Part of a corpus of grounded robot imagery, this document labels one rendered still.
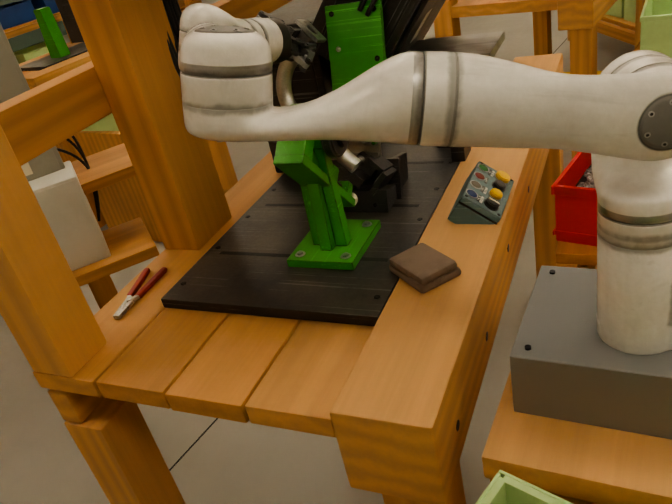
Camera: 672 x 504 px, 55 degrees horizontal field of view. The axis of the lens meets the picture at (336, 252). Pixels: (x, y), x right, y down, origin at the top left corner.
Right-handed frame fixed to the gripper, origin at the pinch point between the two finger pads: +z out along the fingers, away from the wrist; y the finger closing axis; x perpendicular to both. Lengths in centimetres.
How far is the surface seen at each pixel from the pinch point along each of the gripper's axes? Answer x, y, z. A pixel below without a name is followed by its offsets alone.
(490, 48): -18.9, -24.0, 22.3
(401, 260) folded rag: 8.3, -42.2, -17.4
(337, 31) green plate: -3.9, -1.8, 7.4
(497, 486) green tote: -3, -64, -59
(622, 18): -39, -26, 389
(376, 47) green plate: -7.0, -9.8, 7.4
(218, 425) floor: 129, -39, 41
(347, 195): 11.7, -26.9, -7.7
